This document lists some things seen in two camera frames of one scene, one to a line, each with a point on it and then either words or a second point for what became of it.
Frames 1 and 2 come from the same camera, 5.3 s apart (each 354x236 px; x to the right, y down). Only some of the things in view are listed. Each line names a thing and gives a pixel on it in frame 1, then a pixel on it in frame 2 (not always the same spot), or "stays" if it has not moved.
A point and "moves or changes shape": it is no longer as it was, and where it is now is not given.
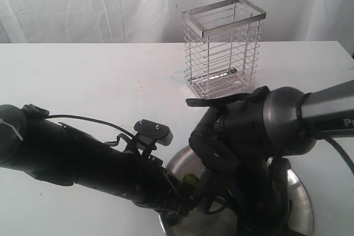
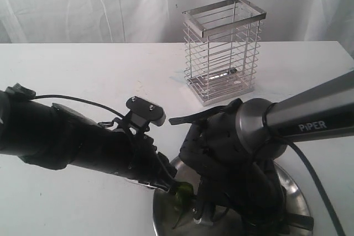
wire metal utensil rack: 222,42 stays
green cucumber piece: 191,179 moves or changes shape
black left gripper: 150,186 → 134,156
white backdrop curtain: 147,6 stays
